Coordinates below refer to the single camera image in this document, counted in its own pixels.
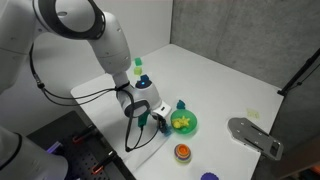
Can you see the black clamp with orange tip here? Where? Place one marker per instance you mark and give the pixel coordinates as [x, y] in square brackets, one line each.
[85, 133]
[105, 161]

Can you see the dark blue foam cube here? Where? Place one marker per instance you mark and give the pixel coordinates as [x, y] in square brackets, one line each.
[146, 78]

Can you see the black perforated breadboard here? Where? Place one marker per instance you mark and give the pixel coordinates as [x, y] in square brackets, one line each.
[80, 156]

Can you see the teal green foam cube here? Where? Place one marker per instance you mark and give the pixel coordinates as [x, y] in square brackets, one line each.
[138, 61]

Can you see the purple glowing light strip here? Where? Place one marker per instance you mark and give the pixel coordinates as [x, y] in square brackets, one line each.
[54, 147]

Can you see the pale yellow paper tag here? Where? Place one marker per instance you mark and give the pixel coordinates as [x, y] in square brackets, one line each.
[253, 113]

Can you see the teal toy animal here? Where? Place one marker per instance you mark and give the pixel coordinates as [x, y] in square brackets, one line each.
[180, 104]

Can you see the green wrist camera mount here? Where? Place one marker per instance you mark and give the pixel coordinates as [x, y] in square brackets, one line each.
[143, 119]

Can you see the grey metal mounting plate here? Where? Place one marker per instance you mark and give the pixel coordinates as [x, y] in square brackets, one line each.
[253, 136]

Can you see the purple toy gear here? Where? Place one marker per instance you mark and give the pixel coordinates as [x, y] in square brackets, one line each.
[210, 176]

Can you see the black tripod stand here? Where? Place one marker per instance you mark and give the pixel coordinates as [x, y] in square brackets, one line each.
[300, 75]

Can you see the yellow toy animal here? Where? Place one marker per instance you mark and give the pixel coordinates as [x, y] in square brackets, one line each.
[180, 122]

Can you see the colourful stacking rings toy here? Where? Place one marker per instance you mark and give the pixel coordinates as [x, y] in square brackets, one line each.
[182, 153]

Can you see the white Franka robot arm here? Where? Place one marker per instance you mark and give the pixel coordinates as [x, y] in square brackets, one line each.
[110, 50]

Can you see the green plastic bowl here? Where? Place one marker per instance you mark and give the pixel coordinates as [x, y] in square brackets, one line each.
[190, 128]

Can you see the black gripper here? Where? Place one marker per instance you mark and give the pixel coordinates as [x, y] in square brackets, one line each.
[161, 120]

